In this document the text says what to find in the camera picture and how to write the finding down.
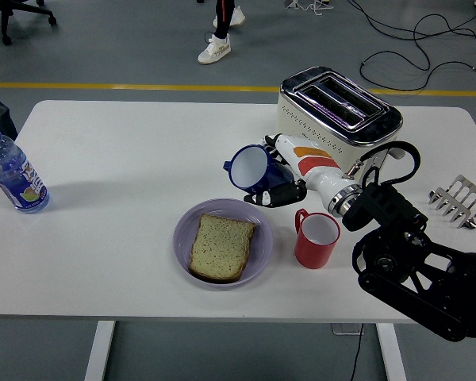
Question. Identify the lilac round plate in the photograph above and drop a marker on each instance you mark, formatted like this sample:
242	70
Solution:
262	238

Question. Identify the blue enamel cup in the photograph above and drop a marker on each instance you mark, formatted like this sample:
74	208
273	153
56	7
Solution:
248	166

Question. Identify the grey bracket under table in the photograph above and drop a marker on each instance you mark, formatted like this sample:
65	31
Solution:
343	329

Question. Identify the cream chrome toaster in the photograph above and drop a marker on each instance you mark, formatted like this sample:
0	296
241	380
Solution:
301	119

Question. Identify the white table leg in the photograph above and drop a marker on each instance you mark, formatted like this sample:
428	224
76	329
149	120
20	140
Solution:
99	353
392	353

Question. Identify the red enamel cup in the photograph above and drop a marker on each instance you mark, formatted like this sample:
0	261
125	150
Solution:
313	254

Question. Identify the person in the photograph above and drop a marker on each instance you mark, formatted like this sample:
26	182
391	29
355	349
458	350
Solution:
216	49

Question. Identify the black office chair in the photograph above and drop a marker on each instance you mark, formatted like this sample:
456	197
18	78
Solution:
14	8

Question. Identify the clear bottle with blue cap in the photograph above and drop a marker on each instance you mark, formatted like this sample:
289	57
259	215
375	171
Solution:
20	182

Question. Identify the steel toast rack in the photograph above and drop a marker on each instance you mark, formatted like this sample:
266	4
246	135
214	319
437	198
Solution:
460	198

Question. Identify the slice of toast bread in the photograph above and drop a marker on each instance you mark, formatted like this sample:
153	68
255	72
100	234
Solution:
220	250

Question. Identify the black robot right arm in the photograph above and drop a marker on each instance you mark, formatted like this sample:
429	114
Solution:
388	246

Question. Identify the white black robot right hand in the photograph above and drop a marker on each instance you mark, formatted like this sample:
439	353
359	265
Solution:
309	162

